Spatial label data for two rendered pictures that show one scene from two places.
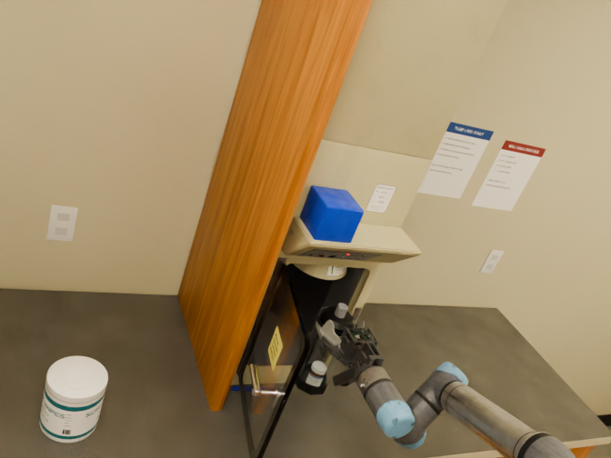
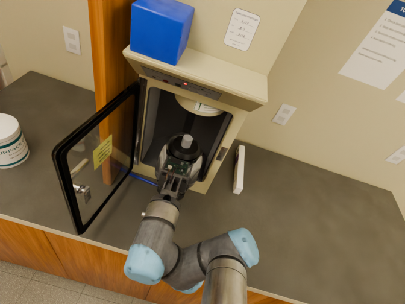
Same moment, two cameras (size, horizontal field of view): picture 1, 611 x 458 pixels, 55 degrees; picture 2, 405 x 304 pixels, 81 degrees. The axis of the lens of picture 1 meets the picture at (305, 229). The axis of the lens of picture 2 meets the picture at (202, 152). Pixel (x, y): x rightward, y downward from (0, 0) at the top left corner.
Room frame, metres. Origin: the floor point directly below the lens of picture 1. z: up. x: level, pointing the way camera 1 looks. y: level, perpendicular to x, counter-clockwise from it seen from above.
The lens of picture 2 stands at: (0.88, -0.41, 1.77)
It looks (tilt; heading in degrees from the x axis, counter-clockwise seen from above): 46 degrees down; 26
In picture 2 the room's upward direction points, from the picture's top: 22 degrees clockwise
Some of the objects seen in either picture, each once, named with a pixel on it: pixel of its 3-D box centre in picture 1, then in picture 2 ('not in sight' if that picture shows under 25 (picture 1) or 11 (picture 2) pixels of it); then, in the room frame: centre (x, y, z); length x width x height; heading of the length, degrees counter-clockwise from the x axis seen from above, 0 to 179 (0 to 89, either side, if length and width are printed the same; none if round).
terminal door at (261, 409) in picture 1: (268, 363); (106, 162); (1.11, -0.03, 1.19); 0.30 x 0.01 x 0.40; 22
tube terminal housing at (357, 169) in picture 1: (308, 253); (197, 90); (1.45, -0.03, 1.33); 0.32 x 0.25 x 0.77; 121
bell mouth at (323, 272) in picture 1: (320, 253); (203, 91); (1.44, -0.06, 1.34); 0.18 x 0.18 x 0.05
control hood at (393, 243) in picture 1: (352, 250); (196, 82); (1.30, -0.13, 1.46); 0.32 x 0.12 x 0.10; 121
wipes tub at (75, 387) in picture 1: (73, 399); (1, 141); (0.96, 0.36, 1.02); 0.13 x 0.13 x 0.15
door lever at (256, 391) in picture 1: (262, 381); not in sight; (1.03, -0.03, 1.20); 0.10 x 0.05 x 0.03; 22
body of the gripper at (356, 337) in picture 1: (360, 355); (171, 185); (1.16, -0.23, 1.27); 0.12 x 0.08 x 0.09; 31
